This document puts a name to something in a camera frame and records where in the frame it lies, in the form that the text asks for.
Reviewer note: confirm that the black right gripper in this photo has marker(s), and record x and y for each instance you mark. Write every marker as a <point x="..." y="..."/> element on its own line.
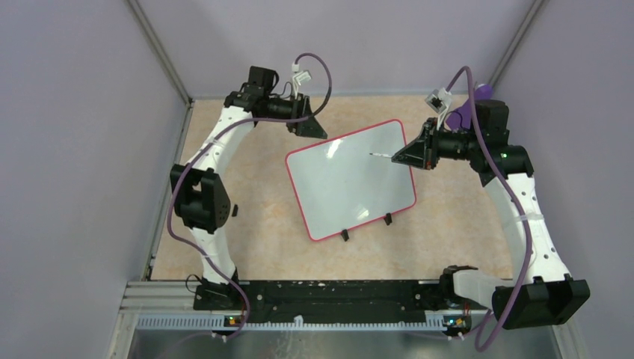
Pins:
<point x="422" y="152"/>

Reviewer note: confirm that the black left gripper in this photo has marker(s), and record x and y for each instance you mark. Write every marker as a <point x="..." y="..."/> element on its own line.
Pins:
<point x="300" y="108"/>

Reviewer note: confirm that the pink framed whiteboard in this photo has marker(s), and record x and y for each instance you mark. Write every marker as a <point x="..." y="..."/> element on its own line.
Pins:
<point x="338" y="185"/>

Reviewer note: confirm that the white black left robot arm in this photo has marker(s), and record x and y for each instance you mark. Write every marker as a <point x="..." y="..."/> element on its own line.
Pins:
<point x="199" y="197"/>

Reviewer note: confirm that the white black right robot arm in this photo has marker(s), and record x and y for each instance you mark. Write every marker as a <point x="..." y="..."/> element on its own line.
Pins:
<point x="541" y="291"/>

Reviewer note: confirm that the purple marker holder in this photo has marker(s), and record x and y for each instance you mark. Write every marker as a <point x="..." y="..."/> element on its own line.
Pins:
<point x="461" y="118"/>

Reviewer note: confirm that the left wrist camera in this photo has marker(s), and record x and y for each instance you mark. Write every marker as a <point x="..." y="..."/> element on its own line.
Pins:
<point x="299" y="77"/>

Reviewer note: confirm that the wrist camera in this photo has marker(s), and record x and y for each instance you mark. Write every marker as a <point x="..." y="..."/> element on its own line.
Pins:
<point x="299" y="77"/>
<point x="439" y="100"/>

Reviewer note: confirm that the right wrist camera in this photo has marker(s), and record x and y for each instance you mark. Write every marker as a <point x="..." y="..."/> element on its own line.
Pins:
<point x="439" y="100"/>

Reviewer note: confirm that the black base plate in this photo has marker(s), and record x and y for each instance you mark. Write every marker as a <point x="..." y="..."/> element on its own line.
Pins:
<point x="331" y="301"/>

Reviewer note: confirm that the white cable duct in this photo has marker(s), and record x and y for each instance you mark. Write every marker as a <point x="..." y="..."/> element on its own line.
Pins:
<point x="213" y="322"/>

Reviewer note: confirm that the aluminium frame rail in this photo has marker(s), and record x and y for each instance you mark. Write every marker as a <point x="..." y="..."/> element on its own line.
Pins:
<point x="157" y="296"/>

